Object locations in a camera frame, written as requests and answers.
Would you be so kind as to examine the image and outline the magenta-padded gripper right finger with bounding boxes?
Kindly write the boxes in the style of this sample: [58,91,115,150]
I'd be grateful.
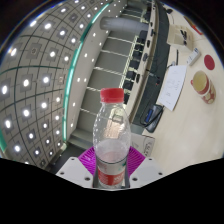
[124,145,165,189]

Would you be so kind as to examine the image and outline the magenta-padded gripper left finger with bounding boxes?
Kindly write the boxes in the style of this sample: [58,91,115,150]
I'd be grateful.
[55,147,99,188]

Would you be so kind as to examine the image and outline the clear red-capped water bottle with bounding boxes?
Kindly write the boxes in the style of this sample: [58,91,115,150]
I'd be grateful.
[92,87,132,190]

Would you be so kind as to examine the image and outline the black desk conference unit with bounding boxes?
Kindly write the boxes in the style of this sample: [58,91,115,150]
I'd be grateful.
[139,103,165,134]

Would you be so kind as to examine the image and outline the white printed paper sheet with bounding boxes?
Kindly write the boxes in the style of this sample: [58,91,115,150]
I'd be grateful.
[156,64,189,112]

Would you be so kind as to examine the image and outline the recessed ceiling lights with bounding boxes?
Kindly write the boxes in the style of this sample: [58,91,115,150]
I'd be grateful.
[0,0,111,164]

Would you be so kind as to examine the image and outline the row of black office chairs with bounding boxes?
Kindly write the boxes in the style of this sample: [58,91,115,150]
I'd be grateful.
[123,9,153,104]

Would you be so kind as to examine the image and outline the red and cream mug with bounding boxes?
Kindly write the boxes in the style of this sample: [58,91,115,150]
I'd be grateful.
[190,69,217,105]

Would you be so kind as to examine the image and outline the long curved conference desk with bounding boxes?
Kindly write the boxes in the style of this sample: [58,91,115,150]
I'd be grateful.
[128,0,174,124]

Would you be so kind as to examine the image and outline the white remote control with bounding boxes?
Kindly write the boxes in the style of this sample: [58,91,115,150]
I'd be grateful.
[185,47,202,67]

